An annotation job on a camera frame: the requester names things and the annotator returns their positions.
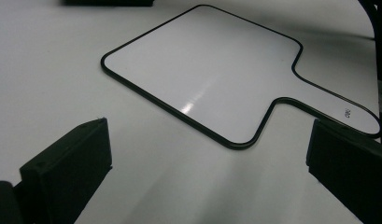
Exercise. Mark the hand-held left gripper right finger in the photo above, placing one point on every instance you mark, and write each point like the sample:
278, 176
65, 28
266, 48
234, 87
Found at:
350, 168

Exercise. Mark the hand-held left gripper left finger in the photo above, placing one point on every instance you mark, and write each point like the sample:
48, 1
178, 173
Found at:
67, 168

